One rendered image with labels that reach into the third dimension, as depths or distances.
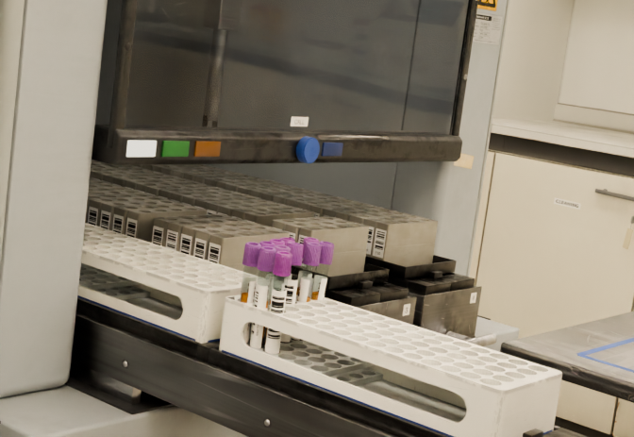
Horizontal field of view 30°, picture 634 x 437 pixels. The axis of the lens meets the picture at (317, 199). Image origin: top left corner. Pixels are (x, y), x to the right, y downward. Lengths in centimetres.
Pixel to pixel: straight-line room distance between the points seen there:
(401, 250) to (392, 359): 59
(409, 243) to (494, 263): 209
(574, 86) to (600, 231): 88
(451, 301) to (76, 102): 61
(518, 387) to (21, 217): 48
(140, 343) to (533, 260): 252
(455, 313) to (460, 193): 20
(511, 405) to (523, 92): 313
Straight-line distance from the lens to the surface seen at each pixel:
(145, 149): 116
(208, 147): 122
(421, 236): 158
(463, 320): 157
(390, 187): 167
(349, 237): 145
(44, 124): 111
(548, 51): 413
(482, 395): 92
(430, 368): 94
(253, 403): 105
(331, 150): 137
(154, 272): 115
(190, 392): 110
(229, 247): 129
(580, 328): 137
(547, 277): 355
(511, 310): 362
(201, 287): 112
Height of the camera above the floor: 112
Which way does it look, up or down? 8 degrees down
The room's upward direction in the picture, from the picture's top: 7 degrees clockwise
